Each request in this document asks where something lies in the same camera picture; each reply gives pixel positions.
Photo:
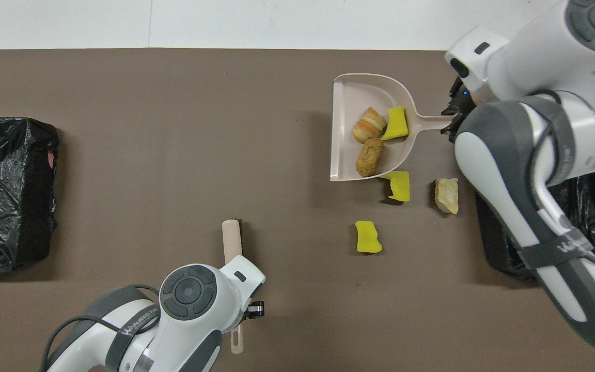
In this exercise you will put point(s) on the beige hand brush black bristles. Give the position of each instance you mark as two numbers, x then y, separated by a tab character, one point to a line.
231	240

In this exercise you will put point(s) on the black bagged bin pink spot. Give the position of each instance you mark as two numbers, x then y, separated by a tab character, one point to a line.
3	196

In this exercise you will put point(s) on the brown round bread toy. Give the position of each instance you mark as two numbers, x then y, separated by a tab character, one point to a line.
370	157

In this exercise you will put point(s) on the striped croissant toy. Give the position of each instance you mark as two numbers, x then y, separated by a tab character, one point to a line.
370	124

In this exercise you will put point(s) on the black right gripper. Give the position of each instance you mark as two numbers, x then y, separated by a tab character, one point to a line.
463	95

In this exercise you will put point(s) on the small yellow sponge piece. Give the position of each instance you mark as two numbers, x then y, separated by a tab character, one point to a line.
368	238

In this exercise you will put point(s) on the beige plastic dustpan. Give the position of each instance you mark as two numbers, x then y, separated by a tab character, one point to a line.
351	98

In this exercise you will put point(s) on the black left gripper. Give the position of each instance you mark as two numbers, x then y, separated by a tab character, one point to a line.
255	309

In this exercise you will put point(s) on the green and yellow sponge piece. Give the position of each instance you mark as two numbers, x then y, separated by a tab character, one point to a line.
395	126

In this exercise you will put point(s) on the notched yellow sponge piece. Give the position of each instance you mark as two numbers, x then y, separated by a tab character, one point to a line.
400	187

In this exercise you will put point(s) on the beige crusty bread chunk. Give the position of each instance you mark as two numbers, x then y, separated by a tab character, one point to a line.
447	196

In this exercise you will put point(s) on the black bag lined bin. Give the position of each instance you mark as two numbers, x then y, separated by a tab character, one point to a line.
594	222

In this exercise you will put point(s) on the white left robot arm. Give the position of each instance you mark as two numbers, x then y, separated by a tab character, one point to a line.
189	330

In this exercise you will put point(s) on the brown table mat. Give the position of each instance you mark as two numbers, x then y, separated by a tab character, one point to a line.
173	129

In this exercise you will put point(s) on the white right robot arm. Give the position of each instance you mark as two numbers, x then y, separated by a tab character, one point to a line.
525	155

